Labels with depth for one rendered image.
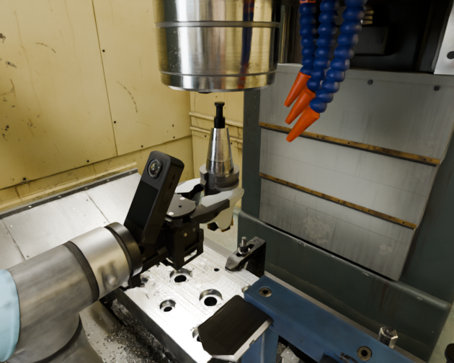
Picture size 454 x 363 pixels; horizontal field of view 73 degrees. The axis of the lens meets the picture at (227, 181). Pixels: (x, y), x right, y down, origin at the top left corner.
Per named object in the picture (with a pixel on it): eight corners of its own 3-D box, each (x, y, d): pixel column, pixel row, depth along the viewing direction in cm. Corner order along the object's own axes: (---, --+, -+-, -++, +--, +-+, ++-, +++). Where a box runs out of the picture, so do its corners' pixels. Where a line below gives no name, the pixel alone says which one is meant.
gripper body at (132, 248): (174, 231, 50) (107, 270, 42) (170, 184, 47) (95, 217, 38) (208, 251, 46) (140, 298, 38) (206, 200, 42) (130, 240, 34)
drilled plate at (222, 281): (203, 385, 53) (202, 366, 51) (115, 298, 70) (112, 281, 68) (278, 306, 68) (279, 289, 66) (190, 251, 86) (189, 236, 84)
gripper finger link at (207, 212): (217, 200, 48) (166, 217, 43) (217, 190, 47) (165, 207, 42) (235, 213, 44) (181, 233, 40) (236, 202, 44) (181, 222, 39)
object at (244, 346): (228, 373, 28) (228, 367, 27) (188, 338, 31) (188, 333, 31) (272, 324, 32) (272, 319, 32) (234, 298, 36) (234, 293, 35)
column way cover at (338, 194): (401, 287, 79) (468, 76, 57) (254, 220, 108) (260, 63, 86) (406, 276, 82) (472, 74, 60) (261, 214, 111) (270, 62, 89)
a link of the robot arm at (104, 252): (59, 230, 35) (95, 261, 31) (96, 214, 39) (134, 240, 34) (73, 280, 39) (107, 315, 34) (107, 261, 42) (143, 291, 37)
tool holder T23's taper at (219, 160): (238, 166, 49) (240, 125, 46) (223, 176, 46) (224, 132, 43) (215, 161, 51) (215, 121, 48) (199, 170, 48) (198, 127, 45)
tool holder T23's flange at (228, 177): (246, 180, 50) (246, 166, 49) (225, 194, 46) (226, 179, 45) (213, 172, 53) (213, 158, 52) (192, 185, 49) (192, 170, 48)
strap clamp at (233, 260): (232, 302, 74) (233, 252, 68) (222, 294, 77) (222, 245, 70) (264, 274, 83) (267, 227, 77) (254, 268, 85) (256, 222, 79)
